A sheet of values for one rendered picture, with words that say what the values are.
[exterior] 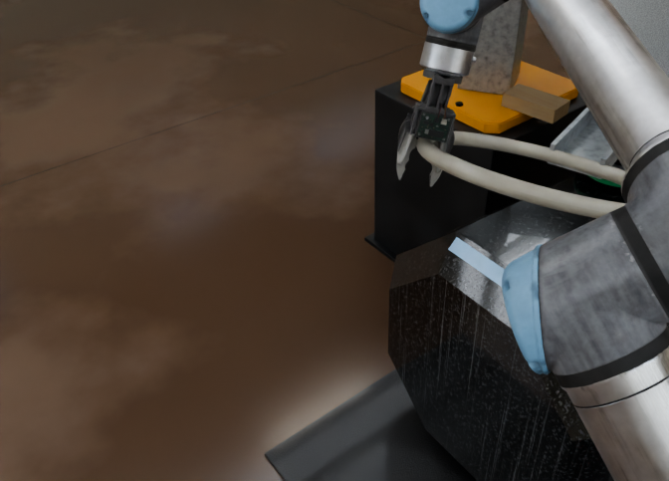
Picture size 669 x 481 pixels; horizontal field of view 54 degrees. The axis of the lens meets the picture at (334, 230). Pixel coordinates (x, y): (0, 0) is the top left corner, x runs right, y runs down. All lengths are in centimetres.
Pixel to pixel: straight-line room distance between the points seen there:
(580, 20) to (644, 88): 15
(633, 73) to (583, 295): 27
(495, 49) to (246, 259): 136
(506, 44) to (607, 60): 160
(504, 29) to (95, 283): 192
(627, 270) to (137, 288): 245
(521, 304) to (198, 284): 229
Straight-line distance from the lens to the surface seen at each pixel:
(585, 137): 167
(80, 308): 290
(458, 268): 169
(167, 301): 280
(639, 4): 175
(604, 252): 65
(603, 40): 84
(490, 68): 245
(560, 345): 66
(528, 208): 184
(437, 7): 107
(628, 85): 78
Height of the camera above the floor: 184
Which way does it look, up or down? 37 degrees down
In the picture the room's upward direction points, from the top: 2 degrees counter-clockwise
